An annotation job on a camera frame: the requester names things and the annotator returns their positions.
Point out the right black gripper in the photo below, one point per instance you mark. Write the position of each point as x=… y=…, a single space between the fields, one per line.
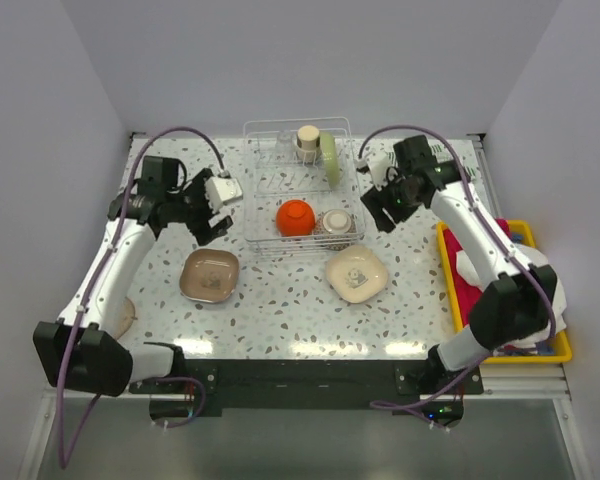
x=376 y=201

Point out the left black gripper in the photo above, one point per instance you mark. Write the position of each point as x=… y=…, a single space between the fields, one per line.
x=204 y=229

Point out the brown square panda plate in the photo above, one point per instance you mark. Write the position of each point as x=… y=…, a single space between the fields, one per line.
x=209 y=275

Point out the patterned round bowl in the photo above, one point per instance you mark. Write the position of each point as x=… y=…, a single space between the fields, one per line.
x=335 y=229

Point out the green square panda plate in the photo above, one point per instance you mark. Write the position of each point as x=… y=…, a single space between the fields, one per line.
x=330 y=159

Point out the cream square panda plate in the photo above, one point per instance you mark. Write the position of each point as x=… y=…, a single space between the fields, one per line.
x=356 y=274

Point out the orange round bowl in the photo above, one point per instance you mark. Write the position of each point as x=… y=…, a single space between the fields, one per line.
x=295 y=218

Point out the white wire dish rack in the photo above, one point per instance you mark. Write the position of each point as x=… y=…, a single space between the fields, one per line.
x=270 y=183

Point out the cream steel-lined cup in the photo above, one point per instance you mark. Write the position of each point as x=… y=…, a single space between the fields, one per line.
x=307 y=144

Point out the clear glass cup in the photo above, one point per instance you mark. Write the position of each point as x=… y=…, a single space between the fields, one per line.
x=284 y=146

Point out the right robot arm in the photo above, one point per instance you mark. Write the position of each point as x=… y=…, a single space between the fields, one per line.
x=517 y=300

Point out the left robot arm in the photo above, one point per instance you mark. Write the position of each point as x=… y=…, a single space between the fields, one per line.
x=78 y=351

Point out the green striped cloth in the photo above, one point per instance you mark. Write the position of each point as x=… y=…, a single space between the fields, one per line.
x=445 y=150

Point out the white towel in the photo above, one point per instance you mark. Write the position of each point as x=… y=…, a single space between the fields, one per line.
x=559 y=304

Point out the magenta cloth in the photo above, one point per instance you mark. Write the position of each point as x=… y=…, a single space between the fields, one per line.
x=463 y=295

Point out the yellow plastic bin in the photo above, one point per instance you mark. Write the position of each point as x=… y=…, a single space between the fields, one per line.
x=560 y=343

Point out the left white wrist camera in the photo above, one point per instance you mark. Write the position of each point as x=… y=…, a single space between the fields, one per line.
x=222 y=190

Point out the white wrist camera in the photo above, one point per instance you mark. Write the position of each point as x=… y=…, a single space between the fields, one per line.
x=222 y=190
x=383 y=170

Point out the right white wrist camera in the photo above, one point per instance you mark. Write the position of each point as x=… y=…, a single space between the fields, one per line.
x=383 y=170

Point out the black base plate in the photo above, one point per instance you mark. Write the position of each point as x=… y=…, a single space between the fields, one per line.
x=206 y=387

